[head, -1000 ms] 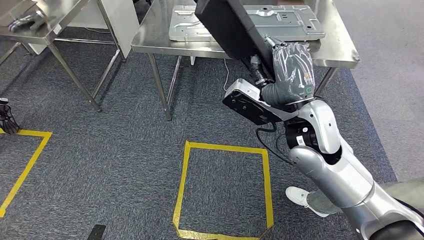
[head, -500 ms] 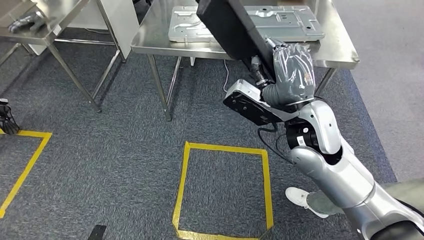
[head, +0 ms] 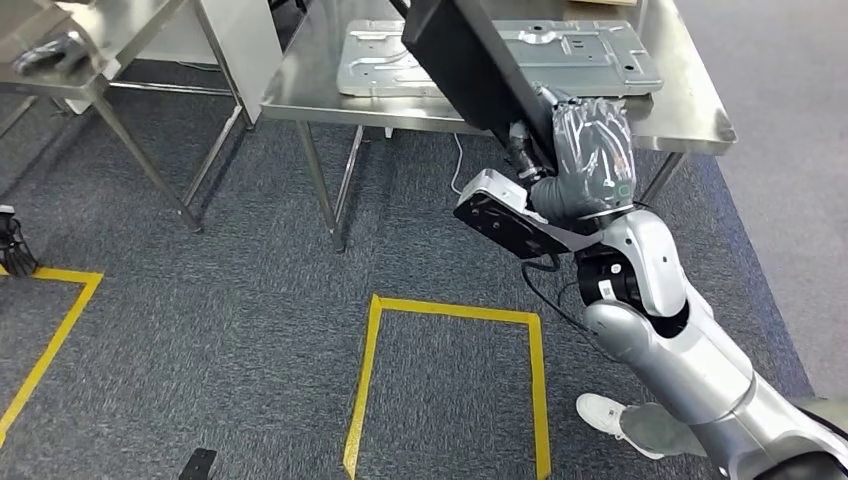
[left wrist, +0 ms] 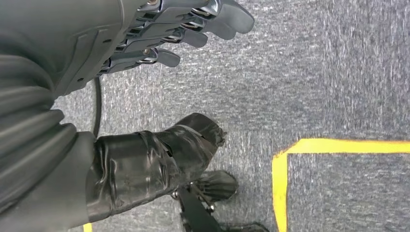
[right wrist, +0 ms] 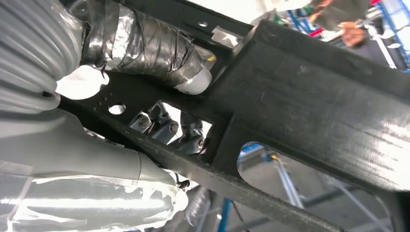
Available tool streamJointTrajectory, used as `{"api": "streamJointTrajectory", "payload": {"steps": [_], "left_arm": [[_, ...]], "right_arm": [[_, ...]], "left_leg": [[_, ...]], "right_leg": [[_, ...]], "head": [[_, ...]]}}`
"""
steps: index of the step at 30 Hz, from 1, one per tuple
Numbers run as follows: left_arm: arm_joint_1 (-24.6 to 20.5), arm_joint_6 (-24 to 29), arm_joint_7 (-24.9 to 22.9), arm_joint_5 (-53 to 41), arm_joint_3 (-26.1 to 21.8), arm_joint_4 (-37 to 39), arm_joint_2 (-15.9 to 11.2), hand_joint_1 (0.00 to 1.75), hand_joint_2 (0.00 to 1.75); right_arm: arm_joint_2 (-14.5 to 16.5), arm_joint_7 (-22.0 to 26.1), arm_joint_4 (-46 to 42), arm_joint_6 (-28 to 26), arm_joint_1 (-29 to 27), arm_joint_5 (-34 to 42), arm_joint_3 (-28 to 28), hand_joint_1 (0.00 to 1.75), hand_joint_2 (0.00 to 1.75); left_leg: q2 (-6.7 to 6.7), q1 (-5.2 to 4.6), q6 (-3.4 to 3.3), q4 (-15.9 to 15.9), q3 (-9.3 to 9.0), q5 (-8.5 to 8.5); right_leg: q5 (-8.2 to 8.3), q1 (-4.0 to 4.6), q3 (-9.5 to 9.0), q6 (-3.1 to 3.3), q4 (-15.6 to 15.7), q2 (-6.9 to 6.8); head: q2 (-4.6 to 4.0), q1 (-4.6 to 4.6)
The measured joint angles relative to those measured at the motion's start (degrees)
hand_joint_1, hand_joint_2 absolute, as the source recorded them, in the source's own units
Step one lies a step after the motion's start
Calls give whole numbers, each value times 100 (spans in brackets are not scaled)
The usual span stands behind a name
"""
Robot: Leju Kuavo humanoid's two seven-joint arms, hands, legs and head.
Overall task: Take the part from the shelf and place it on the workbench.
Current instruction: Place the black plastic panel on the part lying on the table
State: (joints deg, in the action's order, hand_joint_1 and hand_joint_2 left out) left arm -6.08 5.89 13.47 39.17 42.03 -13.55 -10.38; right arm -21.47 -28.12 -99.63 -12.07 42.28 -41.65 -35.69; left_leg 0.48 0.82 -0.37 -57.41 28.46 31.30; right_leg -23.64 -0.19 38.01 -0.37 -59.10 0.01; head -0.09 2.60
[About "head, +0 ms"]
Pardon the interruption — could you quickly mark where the yellow floor tape square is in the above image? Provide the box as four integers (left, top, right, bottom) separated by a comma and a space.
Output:
0, 266, 105, 452
342, 294, 552, 480

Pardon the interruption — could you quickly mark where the stainless steel side table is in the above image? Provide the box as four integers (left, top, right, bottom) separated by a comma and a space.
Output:
0, 0, 256, 234

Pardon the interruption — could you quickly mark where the black plastic frame part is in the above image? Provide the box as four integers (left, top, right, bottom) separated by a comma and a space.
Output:
400, 0, 561, 170

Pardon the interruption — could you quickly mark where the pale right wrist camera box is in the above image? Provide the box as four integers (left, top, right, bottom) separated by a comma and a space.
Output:
457, 168, 531, 217

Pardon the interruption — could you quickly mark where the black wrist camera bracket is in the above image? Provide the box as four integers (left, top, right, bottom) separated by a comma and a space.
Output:
177, 448, 219, 480
453, 192, 611, 261

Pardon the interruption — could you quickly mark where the stainless steel workbench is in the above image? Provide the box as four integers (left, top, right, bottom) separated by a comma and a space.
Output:
260, 0, 738, 254

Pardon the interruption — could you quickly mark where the white cabinet panel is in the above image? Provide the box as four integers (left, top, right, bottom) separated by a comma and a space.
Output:
198, 0, 286, 127

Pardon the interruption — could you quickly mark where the black right wrist camera bracket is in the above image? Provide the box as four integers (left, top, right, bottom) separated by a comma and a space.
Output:
453, 192, 611, 261

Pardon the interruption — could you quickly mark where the black ribbed stand base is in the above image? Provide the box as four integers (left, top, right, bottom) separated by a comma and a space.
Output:
0, 205, 39, 278

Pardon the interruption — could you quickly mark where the person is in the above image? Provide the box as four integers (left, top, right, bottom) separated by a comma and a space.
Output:
574, 392, 711, 462

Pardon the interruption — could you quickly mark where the white hanging cable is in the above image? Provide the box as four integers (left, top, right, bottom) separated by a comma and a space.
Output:
450, 132, 465, 197

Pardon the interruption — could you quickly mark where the grey stamped metal plate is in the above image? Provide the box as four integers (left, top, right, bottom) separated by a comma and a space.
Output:
335, 18, 665, 101

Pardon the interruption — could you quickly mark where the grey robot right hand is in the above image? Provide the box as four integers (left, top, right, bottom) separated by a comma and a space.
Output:
506, 84, 639, 221

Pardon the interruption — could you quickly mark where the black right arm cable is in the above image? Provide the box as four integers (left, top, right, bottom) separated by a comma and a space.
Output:
519, 256, 621, 362

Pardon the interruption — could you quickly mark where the black left wrist camera bracket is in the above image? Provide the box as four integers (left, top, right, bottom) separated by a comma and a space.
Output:
177, 448, 219, 480

